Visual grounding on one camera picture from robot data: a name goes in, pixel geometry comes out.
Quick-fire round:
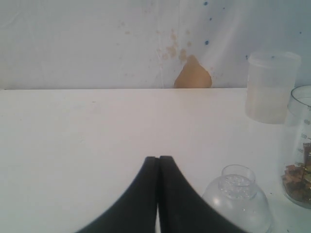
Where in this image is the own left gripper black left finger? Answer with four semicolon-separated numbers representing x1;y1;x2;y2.
79;157;159;233

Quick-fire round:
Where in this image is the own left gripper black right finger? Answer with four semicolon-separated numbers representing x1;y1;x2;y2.
157;156;244;233

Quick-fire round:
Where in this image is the clear dome lid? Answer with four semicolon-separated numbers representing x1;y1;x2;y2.
202;165;273;233

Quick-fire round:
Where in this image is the clear plastic shaker cup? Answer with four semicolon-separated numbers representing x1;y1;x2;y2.
279;85;311;208

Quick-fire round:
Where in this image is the translucent lidded plastic container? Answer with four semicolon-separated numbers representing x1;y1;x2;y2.
245;51;301;124

